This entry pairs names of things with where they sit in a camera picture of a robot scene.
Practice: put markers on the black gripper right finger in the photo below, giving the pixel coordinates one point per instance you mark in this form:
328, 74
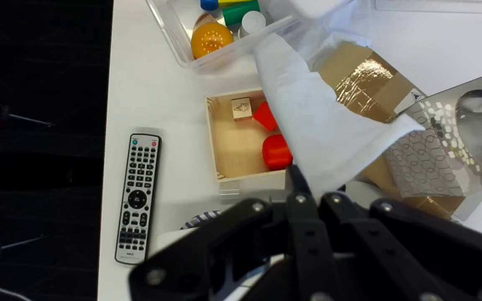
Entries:
418, 251

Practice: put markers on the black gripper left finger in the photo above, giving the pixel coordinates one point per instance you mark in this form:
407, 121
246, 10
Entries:
234, 244

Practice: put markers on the white tissue wipe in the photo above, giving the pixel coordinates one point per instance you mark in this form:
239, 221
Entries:
318, 122

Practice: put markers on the grey black remote control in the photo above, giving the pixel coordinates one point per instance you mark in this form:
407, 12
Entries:
135, 197

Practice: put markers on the purple white striped item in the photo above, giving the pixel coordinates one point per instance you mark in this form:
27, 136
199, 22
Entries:
201, 219

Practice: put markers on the small open wooden tray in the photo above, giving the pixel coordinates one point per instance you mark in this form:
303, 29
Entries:
234, 151

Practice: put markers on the red cylinder block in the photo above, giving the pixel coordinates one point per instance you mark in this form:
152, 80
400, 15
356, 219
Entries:
276, 151

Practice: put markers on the red triangular block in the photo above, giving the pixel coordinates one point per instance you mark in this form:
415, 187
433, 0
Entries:
264, 116

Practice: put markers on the small plain wooden block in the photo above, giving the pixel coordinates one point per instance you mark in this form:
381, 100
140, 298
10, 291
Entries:
241, 107

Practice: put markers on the gold patterned box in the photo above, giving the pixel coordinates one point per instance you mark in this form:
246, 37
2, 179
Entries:
366, 77

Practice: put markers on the orange cylinder block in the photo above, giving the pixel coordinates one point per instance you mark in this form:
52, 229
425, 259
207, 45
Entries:
211, 40

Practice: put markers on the black perforated robot table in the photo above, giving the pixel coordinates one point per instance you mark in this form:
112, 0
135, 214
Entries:
40, 167

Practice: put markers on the clear plastic bin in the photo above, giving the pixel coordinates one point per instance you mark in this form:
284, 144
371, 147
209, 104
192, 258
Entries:
179, 34

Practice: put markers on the white cylinder block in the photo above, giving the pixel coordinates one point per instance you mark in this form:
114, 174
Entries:
253, 22

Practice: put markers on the green block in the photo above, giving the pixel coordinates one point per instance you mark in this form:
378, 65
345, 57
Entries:
239, 14

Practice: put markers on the blue cylinder block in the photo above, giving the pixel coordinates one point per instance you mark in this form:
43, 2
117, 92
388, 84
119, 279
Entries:
207, 4

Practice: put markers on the yellow block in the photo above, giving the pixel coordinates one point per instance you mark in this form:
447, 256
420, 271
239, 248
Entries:
234, 2

